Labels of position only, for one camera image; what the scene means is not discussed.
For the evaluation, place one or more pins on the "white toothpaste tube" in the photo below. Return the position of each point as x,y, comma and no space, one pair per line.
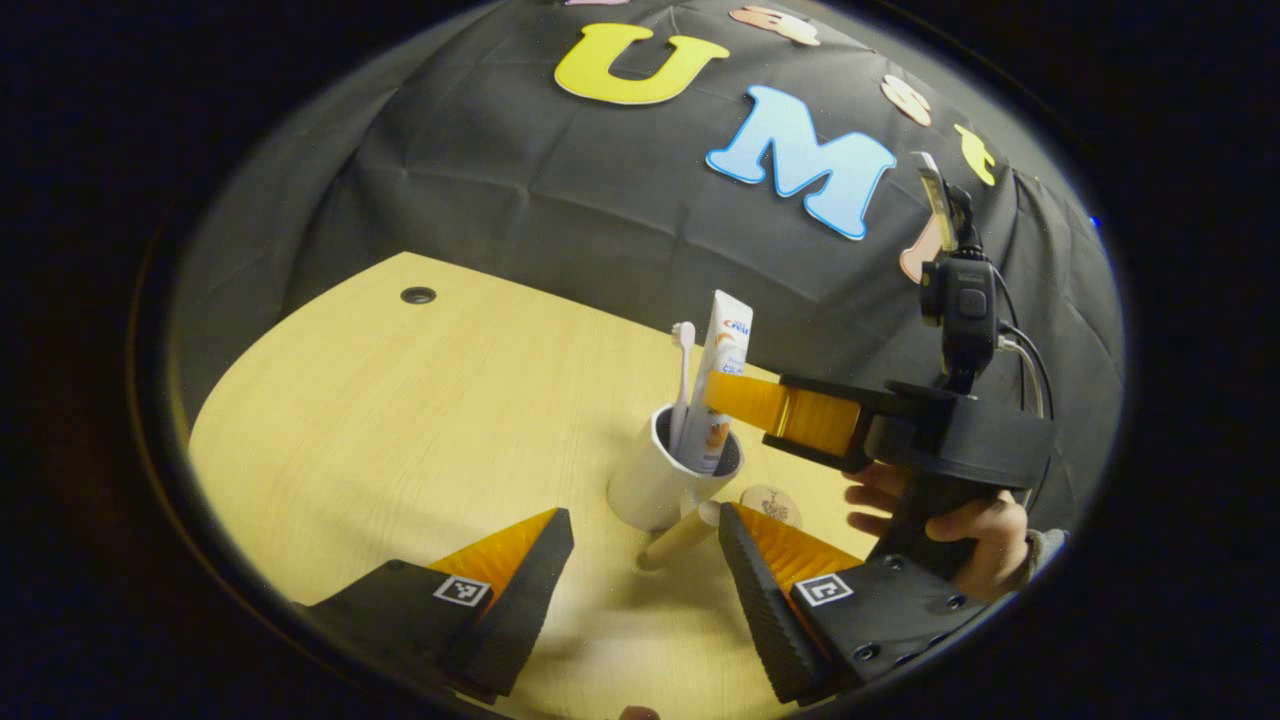
722,360

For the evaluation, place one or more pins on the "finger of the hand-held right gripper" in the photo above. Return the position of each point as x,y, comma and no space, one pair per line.
800,415

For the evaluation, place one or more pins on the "black backdrop cloth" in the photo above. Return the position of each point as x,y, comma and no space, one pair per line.
600,200

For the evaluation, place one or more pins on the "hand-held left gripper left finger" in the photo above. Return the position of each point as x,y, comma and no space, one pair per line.
520,600

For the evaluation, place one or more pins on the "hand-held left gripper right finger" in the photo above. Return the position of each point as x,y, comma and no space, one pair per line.
760,610

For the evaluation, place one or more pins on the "wooden desktop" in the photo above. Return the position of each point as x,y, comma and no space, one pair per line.
400,430

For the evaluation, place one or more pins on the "white toothbrush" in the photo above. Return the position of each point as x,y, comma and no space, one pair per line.
682,380

